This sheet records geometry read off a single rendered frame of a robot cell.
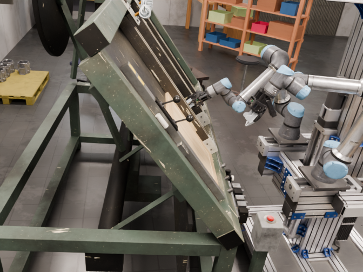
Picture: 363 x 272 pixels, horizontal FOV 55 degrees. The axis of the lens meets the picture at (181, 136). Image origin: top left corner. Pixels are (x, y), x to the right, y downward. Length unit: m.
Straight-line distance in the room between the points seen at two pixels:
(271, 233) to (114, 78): 1.14
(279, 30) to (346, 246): 5.18
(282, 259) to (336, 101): 1.23
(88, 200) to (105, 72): 2.14
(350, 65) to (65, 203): 2.55
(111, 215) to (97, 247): 0.27
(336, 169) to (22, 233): 1.66
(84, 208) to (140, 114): 1.97
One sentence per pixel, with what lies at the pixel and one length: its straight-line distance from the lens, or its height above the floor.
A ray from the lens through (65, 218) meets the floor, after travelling 3.23.
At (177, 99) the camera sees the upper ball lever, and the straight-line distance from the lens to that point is 1.65.
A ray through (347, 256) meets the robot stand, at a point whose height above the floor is 0.21.
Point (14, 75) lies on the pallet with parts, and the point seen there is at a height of 0.13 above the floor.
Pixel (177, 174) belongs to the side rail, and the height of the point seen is 1.24.
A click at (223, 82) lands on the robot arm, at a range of 2.27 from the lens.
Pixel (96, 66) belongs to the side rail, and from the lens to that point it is 1.39.
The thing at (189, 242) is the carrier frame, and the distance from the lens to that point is 1.92.
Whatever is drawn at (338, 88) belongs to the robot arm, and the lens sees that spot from 1.96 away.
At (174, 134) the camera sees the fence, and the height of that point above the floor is 1.31.
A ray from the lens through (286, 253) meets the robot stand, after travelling 2.86.
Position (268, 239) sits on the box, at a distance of 1.97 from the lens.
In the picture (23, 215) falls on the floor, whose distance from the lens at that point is 3.34.
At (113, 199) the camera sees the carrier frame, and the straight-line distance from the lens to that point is 2.25.
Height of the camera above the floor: 2.17
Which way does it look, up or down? 29 degrees down
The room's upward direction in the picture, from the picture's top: 6 degrees clockwise
